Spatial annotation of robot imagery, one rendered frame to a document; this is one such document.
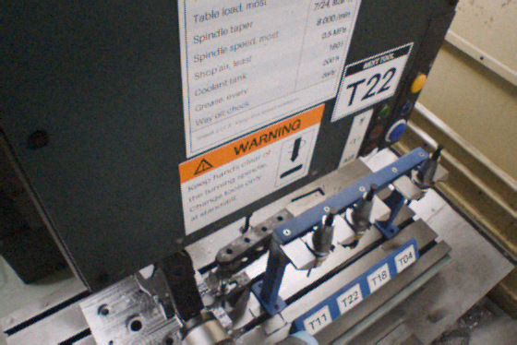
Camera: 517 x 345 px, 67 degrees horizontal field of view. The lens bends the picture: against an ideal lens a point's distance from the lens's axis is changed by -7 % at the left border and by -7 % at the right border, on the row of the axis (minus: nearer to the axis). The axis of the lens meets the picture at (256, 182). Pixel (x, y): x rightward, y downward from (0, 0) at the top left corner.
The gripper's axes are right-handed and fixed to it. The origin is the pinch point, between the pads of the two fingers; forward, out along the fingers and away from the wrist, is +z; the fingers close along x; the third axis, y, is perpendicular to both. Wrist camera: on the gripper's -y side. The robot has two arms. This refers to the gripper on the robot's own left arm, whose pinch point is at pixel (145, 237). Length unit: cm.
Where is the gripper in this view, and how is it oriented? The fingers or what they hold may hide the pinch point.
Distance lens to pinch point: 80.4
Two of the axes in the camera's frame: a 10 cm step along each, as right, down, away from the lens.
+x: 8.2, -4.0, 4.1
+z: -5.6, -6.7, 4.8
